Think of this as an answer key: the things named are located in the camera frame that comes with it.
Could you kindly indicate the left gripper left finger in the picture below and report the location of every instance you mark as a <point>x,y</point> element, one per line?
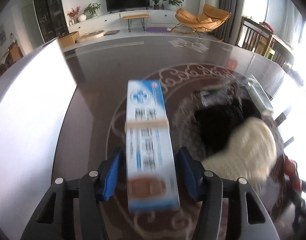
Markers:
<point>53,218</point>

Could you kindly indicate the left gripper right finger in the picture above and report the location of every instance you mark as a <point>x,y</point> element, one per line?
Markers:
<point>247,216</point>

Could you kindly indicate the cream knitted hat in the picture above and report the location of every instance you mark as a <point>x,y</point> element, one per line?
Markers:
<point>250,153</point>

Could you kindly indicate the black knitted hat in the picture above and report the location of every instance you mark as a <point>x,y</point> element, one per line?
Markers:
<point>215,123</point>

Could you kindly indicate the blue white medicine box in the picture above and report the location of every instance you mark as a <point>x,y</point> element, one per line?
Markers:
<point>151,173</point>

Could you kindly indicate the white power bank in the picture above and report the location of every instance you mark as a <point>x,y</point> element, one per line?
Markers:
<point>258,96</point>

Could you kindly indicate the white storage box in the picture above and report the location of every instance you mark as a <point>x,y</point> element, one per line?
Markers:
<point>34,97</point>

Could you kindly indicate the cardboard box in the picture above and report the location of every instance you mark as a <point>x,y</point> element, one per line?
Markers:
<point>69,39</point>

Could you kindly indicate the dark wooden dining chair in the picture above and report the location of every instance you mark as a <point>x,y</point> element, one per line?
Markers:
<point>259,39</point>

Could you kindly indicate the round wooden floor tray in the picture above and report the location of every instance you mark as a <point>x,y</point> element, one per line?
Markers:
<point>91,36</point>

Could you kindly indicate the orange lounge chair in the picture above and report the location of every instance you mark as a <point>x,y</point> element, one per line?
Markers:
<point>209,20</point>

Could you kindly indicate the red flower vase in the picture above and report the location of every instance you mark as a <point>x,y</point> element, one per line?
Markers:
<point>73,14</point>

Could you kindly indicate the white tv cabinet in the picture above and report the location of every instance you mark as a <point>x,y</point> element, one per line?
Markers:
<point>121,20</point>

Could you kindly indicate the purple round rug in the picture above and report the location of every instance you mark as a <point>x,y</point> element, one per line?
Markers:
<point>157,30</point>

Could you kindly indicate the dark display cabinet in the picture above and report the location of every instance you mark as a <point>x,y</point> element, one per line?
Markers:
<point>51,19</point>

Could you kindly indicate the green potted plant left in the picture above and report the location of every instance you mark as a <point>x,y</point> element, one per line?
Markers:
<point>92,9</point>

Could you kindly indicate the green potted plant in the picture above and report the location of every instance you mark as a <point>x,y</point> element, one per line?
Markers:
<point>174,4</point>
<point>92,9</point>

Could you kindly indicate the grey curtain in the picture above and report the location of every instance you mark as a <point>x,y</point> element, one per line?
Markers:
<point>229,31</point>

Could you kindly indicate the green potted plant right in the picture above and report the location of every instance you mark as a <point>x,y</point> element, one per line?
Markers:
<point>174,4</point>

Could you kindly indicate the small potted plant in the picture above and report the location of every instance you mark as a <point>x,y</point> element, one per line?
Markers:
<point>155,4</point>

